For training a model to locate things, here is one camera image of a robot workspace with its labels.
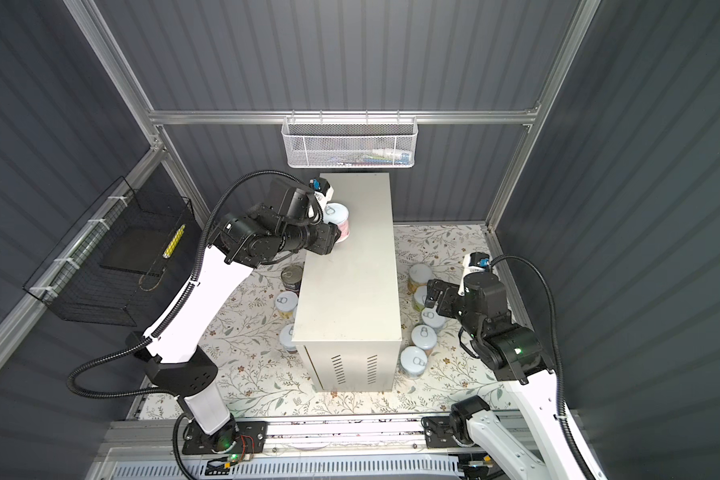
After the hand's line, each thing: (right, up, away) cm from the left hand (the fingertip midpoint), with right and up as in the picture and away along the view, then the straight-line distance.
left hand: (329, 227), depth 68 cm
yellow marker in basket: (-42, -6, +7) cm, 43 cm away
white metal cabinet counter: (+5, -20, -12) cm, 24 cm away
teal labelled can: (+21, -35, +12) cm, 43 cm away
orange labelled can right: (+25, -30, +17) cm, 43 cm away
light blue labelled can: (-14, -30, +17) cm, 37 cm away
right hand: (+28, -14, 0) cm, 31 cm away
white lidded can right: (+29, -26, +21) cm, 44 cm away
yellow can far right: (+26, -13, +30) cm, 42 cm away
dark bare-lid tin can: (-15, -13, +24) cm, 31 cm away
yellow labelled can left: (-17, -22, +25) cm, 37 cm away
